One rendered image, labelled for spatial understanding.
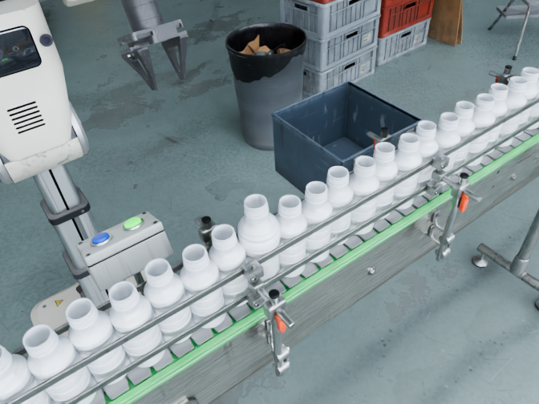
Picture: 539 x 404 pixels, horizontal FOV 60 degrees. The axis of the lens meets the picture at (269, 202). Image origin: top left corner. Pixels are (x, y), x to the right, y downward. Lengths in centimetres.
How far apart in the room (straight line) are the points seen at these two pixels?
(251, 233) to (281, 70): 190
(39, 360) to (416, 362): 152
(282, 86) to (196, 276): 200
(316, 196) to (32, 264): 195
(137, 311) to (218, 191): 194
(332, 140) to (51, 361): 121
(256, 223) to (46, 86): 60
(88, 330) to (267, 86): 207
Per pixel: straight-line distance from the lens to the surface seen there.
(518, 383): 205
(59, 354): 71
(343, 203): 84
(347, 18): 330
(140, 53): 84
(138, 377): 81
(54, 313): 195
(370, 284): 106
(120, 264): 84
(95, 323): 71
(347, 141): 167
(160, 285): 71
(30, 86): 112
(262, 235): 74
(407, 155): 94
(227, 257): 74
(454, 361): 201
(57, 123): 117
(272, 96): 264
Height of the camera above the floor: 168
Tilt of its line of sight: 42 degrees down
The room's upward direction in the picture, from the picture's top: 4 degrees counter-clockwise
